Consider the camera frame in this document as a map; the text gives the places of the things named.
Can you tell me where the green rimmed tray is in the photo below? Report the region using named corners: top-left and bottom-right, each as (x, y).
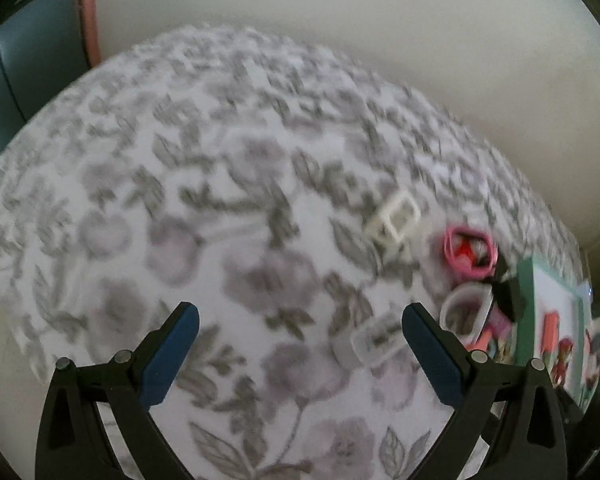
top-left (511, 256), bottom-right (594, 411)

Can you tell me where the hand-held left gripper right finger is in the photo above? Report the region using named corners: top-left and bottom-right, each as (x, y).
top-left (401, 302), bottom-right (568, 480)

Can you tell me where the clear small plastic box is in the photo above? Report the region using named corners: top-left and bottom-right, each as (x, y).
top-left (351, 316), bottom-right (410, 366)

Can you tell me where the white round cup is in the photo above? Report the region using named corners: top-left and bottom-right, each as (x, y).
top-left (439, 284), bottom-right (496, 347)

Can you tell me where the pink rectangular block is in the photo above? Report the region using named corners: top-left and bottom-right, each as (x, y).
top-left (542, 312), bottom-right (561, 361)

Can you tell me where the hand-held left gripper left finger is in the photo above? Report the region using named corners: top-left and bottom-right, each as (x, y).
top-left (35, 301), bottom-right (201, 480)

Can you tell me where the pink plastic container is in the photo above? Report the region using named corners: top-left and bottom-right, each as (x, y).
top-left (441, 225), bottom-right (498, 282)

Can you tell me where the grey floral bed sheet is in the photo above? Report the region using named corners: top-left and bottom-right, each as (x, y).
top-left (0, 25), bottom-right (588, 480)

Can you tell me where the white square plastic frame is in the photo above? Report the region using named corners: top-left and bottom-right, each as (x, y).
top-left (364, 191), bottom-right (422, 247)

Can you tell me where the small red packet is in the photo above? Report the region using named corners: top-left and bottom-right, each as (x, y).
top-left (454, 240), bottom-right (481, 267)

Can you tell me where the colourful printed cloth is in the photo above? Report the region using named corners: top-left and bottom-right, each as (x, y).
top-left (582, 330), bottom-right (600, 397)

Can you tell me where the pink post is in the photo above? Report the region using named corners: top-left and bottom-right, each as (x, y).
top-left (76, 0), bottom-right (102, 68)

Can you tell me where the black toy car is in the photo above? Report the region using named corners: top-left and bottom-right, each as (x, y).
top-left (490, 255), bottom-right (527, 322)

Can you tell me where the blue-grey cabinet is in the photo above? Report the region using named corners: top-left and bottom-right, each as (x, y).
top-left (0, 0), bottom-right (92, 166)

